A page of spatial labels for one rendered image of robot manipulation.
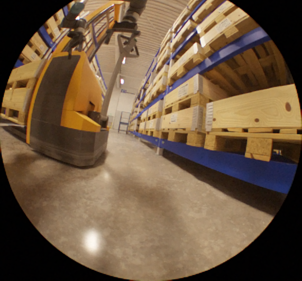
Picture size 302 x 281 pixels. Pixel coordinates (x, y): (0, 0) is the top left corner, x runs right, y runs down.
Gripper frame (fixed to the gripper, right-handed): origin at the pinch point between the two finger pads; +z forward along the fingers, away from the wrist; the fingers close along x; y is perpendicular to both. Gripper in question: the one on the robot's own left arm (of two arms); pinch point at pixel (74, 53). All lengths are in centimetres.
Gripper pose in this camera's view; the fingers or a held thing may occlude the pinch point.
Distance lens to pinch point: 81.4
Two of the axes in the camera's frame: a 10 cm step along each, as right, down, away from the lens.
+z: 0.3, 9.4, 3.4
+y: 2.1, -3.4, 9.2
